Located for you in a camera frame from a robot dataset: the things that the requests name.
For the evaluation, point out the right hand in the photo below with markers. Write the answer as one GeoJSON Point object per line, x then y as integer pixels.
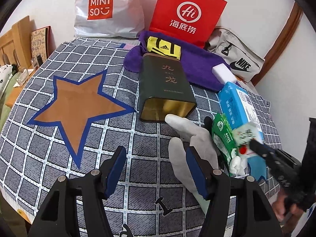
{"type": "Point", "coordinates": [279, 208]}

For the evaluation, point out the wooden headboard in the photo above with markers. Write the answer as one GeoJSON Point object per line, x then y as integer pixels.
{"type": "Point", "coordinates": [16, 44]}

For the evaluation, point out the blue tissue pack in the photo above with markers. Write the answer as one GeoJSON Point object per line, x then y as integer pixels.
{"type": "Point", "coordinates": [239, 110]}

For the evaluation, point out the brown illustrated book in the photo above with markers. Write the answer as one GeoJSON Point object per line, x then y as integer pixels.
{"type": "Point", "coordinates": [40, 42]}

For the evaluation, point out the dark bottle on nightstand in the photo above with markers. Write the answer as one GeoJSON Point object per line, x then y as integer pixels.
{"type": "Point", "coordinates": [39, 60]}

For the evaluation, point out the white sponge block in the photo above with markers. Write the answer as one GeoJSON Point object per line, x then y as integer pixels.
{"type": "Point", "coordinates": [223, 74]}

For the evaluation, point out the beige Nike bag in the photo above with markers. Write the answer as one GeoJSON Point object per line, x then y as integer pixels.
{"type": "Point", "coordinates": [243, 61]}

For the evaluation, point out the white Miniso plastic bag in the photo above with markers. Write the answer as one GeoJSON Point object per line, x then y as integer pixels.
{"type": "Point", "coordinates": [108, 18]}

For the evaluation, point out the wooden nightstand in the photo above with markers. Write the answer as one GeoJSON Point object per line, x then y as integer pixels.
{"type": "Point", "coordinates": [17, 89]}

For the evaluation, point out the white tissue wad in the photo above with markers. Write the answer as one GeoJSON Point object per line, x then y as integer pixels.
{"type": "Point", "coordinates": [238, 166]}

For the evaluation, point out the dark green tin box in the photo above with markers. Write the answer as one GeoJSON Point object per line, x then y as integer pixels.
{"type": "Point", "coordinates": [163, 89]}

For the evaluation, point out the glass cup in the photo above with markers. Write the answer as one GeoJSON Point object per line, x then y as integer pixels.
{"type": "Point", "coordinates": [22, 76]}

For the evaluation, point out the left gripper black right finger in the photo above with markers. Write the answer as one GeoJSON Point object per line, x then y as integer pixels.
{"type": "Point", "coordinates": [202, 174]}

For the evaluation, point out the green wet wipes packet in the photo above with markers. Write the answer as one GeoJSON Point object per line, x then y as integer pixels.
{"type": "Point", "coordinates": [222, 137]}

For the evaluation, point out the red Haidilao paper bag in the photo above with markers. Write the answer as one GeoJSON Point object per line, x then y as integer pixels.
{"type": "Point", "coordinates": [191, 21]}

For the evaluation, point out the small snack packet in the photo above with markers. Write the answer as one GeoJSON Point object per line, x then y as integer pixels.
{"type": "Point", "coordinates": [242, 136]}

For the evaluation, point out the yellow black adidas cloth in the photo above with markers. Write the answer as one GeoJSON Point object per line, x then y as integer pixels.
{"type": "Point", "coordinates": [163, 47]}

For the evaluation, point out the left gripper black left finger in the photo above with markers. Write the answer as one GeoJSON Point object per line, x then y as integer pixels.
{"type": "Point", "coordinates": [111, 170]}

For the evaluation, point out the purple towel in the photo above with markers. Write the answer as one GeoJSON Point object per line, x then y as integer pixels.
{"type": "Point", "coordinates": [197, 63]}

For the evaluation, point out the white spotted pillow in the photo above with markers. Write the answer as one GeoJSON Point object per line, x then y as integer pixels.
{"type": "Point", "coordinates": [5, 77]}

